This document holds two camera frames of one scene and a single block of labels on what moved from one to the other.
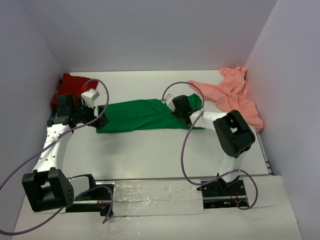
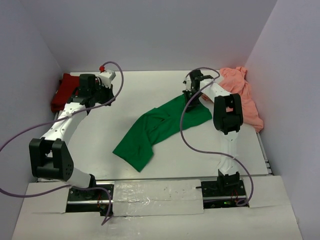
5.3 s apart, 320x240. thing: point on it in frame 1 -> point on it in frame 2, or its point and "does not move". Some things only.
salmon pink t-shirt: [233, 93] does not move
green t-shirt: [146, 115] -> [135, 147]
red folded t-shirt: [72, 85] does not move
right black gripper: [175, 112] -> [191, 104]
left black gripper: [99, 122] -> [109, 91]
